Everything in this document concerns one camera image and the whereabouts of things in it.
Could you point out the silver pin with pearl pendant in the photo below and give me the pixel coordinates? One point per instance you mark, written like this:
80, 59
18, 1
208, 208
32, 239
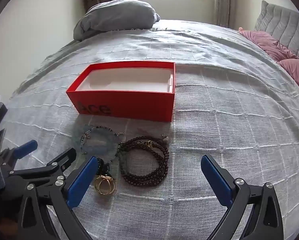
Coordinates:
165, 139

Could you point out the grey pillow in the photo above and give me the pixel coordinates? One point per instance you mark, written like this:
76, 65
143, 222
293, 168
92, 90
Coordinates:
119, 15

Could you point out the grey checked bedspread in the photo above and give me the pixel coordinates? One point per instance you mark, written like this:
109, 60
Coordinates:
214, 105

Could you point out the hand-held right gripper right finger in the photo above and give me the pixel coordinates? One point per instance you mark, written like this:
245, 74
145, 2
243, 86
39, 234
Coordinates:
217, 182

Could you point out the grey quilted headboard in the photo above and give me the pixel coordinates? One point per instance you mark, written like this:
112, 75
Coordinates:
282, 25

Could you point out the red cardboard box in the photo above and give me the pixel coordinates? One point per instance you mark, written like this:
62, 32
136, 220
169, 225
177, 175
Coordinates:
129, 105

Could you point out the pink velvet pillow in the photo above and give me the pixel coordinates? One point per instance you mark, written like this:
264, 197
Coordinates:
264, 42
297, 75

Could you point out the grey curtain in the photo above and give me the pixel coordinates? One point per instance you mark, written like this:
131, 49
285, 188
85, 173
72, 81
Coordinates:
224, 0

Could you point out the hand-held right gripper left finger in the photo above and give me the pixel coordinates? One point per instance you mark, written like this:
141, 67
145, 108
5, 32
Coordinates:
82, 180

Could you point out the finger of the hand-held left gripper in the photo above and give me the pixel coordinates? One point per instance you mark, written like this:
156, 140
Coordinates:
27, 148
62, 158

